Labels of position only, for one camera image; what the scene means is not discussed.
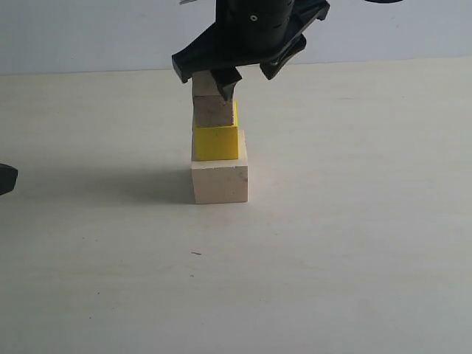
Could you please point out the small wooden cube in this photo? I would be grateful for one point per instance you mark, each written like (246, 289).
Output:
(204, 85)

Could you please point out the large light wooden cube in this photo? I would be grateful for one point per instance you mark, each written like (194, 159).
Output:
(222, 181)

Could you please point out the yellow painted cube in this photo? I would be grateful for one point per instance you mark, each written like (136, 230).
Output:
(217, 143)

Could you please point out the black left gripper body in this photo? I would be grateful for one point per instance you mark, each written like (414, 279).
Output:
(8, 178)

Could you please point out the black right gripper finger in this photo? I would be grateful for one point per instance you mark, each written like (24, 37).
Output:
(226, 79)
(271, 68)

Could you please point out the medium plywood cube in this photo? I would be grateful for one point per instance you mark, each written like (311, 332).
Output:
(213, 111)

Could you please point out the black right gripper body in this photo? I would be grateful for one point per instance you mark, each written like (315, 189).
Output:
(247, 33)

